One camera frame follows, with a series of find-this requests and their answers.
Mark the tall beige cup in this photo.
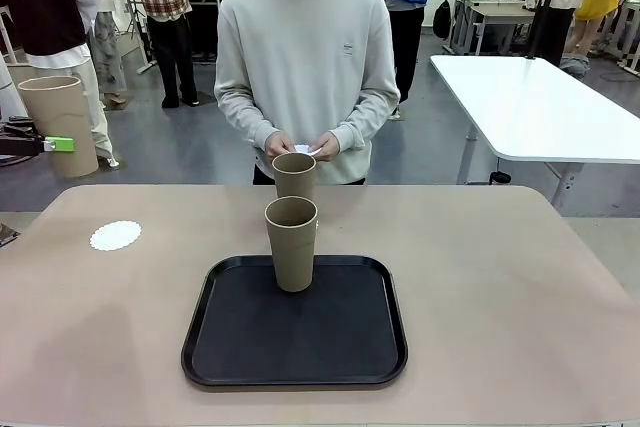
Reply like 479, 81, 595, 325
264, 196, 320, 293
18, 75, 100, 179
272, 152, 317, 201

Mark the white scalloped paper coaster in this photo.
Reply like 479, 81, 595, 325
89, 220, 144, 252

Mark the person's right forearm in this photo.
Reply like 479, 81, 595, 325
213, 89, 281, 153

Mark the person's left forearm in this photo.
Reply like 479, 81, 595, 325
332, 91, 401, 151

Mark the person's right hand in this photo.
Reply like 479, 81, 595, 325
263, 130, 296, 161

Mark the person's left hand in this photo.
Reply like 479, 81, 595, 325
312, 130, 342, 161

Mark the white cylindrical air purifier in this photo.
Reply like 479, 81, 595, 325
0, 61, 29, 121

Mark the person in grey patterned trousers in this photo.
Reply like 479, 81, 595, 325
74, 0, 130, 111

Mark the person in beige sweatshirt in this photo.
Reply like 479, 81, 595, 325
213, 0, 401, 186

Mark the black plastic tray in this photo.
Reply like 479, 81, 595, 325
180, 254, 409, 388

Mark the black backpack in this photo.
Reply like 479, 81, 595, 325
432, 0, 454, 39

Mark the grey background desk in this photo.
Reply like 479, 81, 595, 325
452, 0, 536, 56

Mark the white table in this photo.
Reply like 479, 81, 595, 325
429, 54, 640, 208

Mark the grey crumpled cloth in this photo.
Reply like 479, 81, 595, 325
559, 52, 592, 79

